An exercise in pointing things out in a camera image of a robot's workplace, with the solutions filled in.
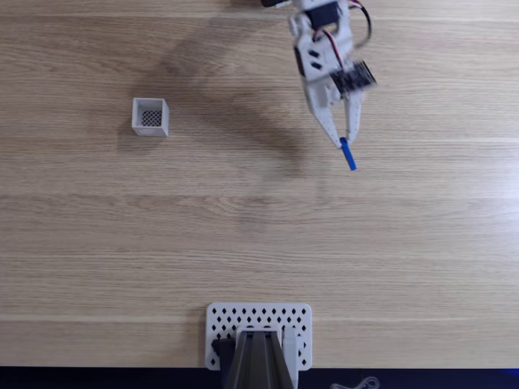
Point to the pale grey clamp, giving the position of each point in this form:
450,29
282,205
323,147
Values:
290,344

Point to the black extrusion pole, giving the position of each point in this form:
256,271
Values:
259,364

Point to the blue peg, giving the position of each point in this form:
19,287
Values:
348,156

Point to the black clamp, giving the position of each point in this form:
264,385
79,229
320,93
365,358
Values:
223,350

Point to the small white crate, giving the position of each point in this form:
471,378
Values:
150,132

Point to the white perforated base plate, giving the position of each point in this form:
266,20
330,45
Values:
210,324

